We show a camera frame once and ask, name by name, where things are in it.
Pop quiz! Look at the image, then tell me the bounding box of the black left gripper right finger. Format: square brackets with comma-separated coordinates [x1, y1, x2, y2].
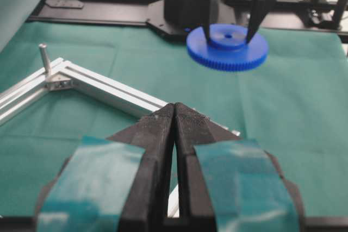
[175, 103, 305, 231]

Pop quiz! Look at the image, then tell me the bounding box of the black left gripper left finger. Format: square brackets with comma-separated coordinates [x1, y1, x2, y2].
[36, 104, 174, 231]

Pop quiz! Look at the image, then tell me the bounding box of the blue plastic gear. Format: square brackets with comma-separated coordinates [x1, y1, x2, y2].
[187, 24, 269, 72]

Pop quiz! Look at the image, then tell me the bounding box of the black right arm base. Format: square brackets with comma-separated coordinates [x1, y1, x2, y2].
[146, 0, 246, 41]

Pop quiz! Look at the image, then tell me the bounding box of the steel shaft far corner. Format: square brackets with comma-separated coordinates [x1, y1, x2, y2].
[39, 43, 52, 76]

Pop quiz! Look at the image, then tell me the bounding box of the green table cloth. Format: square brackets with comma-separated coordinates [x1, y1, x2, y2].
[1, 22, 347, 216]

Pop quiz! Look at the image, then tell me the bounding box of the black mounting rail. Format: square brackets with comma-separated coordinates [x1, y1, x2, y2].
[28, 0, 347, 43]

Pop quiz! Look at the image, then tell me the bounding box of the aluminium extrusion square frame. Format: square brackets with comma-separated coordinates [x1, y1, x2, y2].
[0, 57, 240, 218]

